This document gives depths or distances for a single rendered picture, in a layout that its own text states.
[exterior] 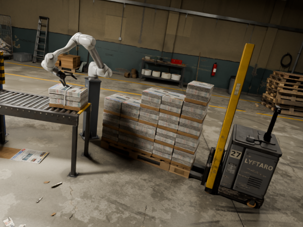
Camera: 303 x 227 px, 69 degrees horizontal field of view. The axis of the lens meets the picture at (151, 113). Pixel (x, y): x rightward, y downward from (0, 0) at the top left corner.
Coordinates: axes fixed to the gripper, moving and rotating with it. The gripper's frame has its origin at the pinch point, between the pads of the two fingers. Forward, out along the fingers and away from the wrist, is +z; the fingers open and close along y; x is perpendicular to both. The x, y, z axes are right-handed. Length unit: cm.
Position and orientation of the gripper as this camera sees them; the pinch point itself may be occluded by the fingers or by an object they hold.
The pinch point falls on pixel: (73, 83)
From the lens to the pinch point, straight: 282.8
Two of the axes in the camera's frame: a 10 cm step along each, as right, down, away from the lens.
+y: -5.9, 7.5, 2.8
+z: 8.0, 5.7, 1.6
